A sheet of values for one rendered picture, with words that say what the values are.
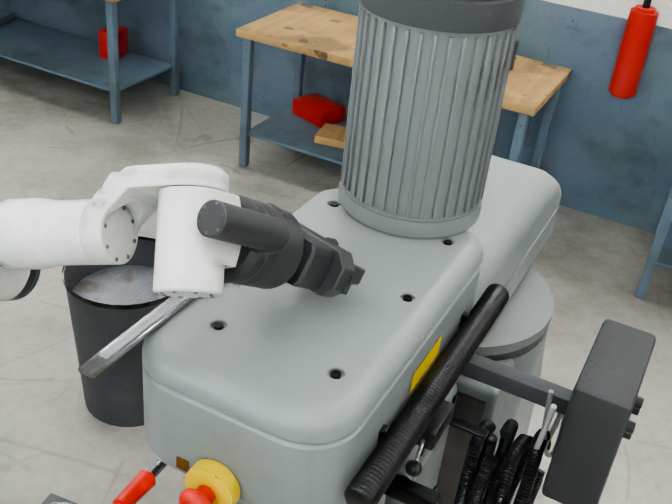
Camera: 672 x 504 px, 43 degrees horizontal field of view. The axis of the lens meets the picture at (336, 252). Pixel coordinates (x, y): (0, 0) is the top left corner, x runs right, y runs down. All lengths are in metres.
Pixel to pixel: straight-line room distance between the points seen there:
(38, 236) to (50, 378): 2.98
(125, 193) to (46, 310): 3.40
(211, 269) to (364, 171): 0.38
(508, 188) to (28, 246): 0.97
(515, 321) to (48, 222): 0.97
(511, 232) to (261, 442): 0.75
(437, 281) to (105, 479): 2.47
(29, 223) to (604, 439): 0.80
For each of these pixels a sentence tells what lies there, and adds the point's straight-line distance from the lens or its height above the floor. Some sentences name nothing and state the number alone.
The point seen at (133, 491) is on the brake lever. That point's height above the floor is 1.71.
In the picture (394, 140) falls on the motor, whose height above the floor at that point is 2.02.
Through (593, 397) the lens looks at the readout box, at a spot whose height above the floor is 1.72.
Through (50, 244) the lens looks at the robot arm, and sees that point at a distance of 0.87.
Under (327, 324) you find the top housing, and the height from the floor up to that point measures 1.89.
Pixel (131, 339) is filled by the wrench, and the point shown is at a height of 1.90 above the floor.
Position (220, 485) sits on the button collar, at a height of 1.78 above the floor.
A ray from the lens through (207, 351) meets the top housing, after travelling 0.91.
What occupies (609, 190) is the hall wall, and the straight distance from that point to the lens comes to 5.47.
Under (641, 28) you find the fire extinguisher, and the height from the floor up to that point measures 1.21.
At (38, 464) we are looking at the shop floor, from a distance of 3.48.
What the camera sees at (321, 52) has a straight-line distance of 4.90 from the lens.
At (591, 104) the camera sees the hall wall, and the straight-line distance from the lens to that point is 5.31.
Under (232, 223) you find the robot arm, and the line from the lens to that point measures 0.76.
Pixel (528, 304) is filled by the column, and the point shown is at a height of 1.56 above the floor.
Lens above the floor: 2.46
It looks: 32 degrees down
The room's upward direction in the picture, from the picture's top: 6 degrees clockwise
